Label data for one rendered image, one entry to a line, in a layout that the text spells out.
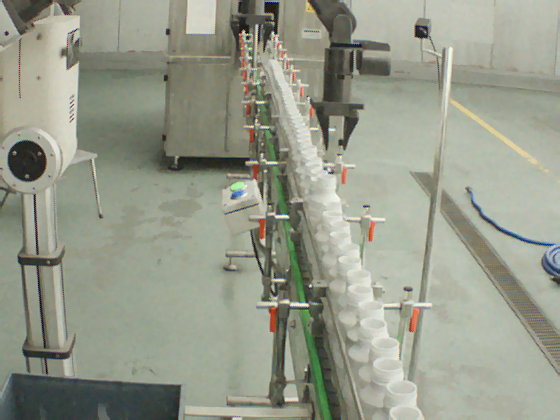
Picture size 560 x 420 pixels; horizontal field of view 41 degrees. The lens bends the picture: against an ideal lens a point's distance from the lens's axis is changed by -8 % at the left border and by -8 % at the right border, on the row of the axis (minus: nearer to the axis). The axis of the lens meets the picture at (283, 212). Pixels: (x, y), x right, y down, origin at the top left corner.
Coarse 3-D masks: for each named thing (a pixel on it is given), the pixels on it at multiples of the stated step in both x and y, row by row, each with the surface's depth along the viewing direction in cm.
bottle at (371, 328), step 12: (372, 324) 109; (384, 324) 107; (360, 336) 107; (372, 336) 105; (360, 348) 107; (348, 360) 108; (360, 360) 106; (348, 384) 108; (348, 396) 108; (348, 408) 109
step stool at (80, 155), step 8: (80, 152) 488; (88, 152) 488; (72, 160) 469; (80, 160) 475; (64, 176) 507; (0, 184) 484; (96, 184) 491; (8, 192) 479; (16, 192) 473; (96, 192) 492; (0, 208) 487
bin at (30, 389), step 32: (32, 384) 128; (64, 384) 129; (96, 384) 129; (128, 384) 129; (160, 384) 130; (0, 416) 119; (32, 416) 130; (64, 416) 131; (96, 416) 131; (128, 416) 131; (160, 416) 132; (224, 416) 125; (256, 416) 125; (288, 416) 126
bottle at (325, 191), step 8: (320, 176) 162; (328, 176) 162; (320, 184) 160; (328, 184) 159; (320, 192) 160; (328, 192) 160; (312, 200) 161; (320, 200) 160; (328, 200) 160; (336, 200) 160; (312, 208) 161; (320, 208) 160; (312, 216) 161; (320, 216) 160; (312, 224) 162; (312, 232) 162; (312, 248) 163; (312, 256) 164
